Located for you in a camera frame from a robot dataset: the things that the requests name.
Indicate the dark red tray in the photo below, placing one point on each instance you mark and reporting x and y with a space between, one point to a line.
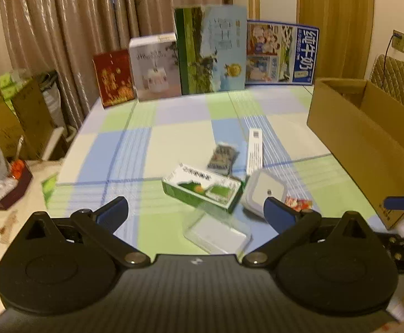
15 185

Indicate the plaid tablecloth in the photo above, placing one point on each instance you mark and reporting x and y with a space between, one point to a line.
127 150

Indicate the green blue milk carton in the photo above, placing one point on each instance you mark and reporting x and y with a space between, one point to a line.
211 47

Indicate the green white medicine box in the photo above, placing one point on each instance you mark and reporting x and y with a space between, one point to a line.
195 186

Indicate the beige curtain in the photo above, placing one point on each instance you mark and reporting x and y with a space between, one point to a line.
65 35

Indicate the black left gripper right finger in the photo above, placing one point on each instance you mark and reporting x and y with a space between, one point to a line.
293 228

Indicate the blue milk carton box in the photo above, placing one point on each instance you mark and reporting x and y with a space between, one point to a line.
281 53

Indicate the wall power socket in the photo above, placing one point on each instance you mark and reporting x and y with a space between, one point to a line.
398 41

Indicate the red snack packet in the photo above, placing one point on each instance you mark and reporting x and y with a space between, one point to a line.
298 204

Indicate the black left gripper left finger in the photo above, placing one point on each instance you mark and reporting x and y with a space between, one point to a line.
99 227

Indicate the white appliance box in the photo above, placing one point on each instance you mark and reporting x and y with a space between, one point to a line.
155 67

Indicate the clear plastic tray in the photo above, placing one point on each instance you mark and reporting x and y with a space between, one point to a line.
216 231

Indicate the brown side carton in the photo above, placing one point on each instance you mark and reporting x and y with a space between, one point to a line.
27 117

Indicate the wooden door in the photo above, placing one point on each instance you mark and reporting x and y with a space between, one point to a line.
345 30

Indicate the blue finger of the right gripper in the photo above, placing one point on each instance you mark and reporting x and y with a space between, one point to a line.
394 203

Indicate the white square night light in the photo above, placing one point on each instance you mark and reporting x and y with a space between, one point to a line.
261 185

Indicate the white bag beside carton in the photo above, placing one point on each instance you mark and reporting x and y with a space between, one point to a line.
52 97

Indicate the long white slim box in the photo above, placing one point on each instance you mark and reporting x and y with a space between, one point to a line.
255 151

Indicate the quilted beige chair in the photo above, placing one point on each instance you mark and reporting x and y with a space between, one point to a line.
388 74

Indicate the red gift box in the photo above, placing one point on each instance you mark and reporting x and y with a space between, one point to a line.
113 75

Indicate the brown cardboard box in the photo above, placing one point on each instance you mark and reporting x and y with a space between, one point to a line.
363 127

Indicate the grey snack sachet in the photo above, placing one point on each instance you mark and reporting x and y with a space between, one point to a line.
222 159

